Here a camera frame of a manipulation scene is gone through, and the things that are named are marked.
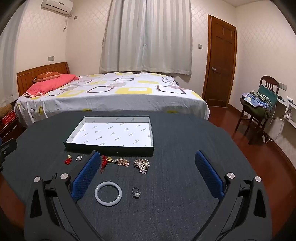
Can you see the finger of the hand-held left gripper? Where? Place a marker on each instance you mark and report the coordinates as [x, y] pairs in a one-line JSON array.
[[9, 146]]

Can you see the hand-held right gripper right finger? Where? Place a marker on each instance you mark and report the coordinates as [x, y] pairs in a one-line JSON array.
[[209, 175]]

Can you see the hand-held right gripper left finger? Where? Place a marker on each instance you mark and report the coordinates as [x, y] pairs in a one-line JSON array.
[[84, 176]]

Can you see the clear crystal brooch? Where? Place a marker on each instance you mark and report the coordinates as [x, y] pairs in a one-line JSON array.
[[78, 158]]

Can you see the white jade bangle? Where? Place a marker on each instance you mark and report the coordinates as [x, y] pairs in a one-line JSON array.
[[96, 193]]

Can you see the small red charm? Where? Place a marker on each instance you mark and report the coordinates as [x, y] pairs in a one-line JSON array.
[[68, 161]]

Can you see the red tassel gold pendant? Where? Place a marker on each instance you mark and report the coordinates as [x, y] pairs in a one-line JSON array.
[[104, 163]]

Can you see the green box with white lining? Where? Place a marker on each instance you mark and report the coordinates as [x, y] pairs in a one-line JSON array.
[[111, 132]]

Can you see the pearl flower brooch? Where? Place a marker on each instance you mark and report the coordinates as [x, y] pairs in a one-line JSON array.
[[141, 165]]

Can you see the wooden nightstand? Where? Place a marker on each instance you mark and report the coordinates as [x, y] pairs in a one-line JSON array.
[[9, 132]]

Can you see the red box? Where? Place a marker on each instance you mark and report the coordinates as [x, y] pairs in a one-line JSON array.
[[9, 118]]

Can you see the brown plush item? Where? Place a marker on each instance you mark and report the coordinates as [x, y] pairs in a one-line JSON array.
[[5, 109]]

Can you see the dark grey tablecloth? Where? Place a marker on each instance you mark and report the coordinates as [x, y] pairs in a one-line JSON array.
[[175, 143]]

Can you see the pink pillow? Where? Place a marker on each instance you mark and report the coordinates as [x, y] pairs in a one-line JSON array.
[[50, 84]]

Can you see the wooden headboard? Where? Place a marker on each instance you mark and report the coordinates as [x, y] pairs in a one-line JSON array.
[[30, 74]]

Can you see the sheer lace curtain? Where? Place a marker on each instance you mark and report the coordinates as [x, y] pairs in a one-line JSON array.
[[9, 69]]

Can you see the orange-brown cushion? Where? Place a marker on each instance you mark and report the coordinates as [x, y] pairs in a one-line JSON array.
[[45, 76]]

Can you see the pile of clothes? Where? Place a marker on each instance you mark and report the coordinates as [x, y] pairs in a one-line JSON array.
[[253, 105]]

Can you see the bed with printed sheet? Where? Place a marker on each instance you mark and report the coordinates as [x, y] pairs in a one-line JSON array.
[[129, 97]]

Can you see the teal flat bag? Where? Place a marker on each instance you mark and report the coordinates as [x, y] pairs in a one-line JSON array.
[[268, 93]]

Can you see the dark wooden chair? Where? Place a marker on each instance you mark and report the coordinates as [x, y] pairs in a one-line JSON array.
[[269, 82]]

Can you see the brown wooden door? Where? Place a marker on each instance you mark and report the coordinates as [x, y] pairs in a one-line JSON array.
[[219, 62]]

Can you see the white air conditioner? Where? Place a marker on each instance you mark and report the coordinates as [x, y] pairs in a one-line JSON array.
[[57, 5]]

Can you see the white striped curtain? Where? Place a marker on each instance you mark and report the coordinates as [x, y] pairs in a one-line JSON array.
[[148, 37]]

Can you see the wall outlet above headboard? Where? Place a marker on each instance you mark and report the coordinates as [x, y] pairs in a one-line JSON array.
[[50, 58]]

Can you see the white wall shelf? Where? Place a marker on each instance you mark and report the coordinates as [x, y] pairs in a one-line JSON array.
[[290, 111]]

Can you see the double wall outlet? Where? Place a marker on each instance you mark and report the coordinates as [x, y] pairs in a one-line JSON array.
[[283, 86]]

